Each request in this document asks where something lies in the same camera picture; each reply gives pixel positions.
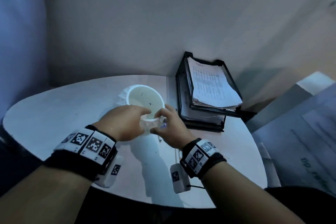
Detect person's right hand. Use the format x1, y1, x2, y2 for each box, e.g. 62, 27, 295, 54
150, 104, 197, 151

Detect person's left hand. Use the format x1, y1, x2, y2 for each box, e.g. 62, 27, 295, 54
93, 105, 152, 142

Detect thin bundle printed sheets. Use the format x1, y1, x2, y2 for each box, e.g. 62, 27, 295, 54
183, 100, 226, 125

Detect white faceted cup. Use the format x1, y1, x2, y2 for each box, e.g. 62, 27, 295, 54
117, 84, 166, 135

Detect neat stack of papers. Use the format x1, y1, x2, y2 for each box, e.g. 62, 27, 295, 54
187, 57, 243, 110

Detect person's left forearm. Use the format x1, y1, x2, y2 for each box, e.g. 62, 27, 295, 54
0, 164, 92, 224

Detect person's right forearm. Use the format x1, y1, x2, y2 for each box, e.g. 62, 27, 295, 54
202, 162, 305, 224

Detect person's black trousers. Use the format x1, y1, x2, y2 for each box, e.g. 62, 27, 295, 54
0, 126, 336, 224

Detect black mesh paper tray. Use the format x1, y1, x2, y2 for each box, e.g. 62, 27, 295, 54
175, 51, 257, 132

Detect left black marker wristband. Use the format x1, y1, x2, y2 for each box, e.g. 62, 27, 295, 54
43, 124, 118, 181

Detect white box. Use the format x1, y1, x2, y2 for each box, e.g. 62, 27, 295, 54
245, 71, 335, 132

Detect large printed notice poster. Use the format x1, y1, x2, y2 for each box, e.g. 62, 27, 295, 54
252, 83, 336, 197

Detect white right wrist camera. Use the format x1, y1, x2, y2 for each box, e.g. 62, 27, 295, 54
170, 163, 191, 194

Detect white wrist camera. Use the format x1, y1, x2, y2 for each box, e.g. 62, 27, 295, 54
94, 154, 124, 189
170, 163, 191, 194

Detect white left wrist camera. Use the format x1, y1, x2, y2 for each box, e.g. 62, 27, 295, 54
94, 154, 124, 189

